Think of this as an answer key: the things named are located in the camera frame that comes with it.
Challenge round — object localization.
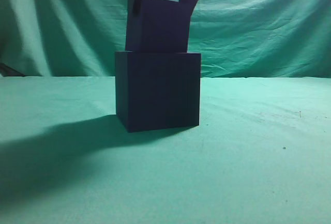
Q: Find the dark cube groove box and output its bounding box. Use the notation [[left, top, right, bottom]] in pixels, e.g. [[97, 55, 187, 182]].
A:
[[114, 51, 202, 132]]

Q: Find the green backdrop cloth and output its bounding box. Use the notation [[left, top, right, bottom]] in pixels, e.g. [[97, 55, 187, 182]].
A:
[[1, 0, 330, 78]]

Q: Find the purple cube block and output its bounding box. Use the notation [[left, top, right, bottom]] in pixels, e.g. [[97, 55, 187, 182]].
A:
[[125, 0, 192, 53]]

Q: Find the green table cloth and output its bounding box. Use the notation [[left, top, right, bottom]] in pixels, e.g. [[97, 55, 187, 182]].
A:
[[1, 77, 330, 223]]

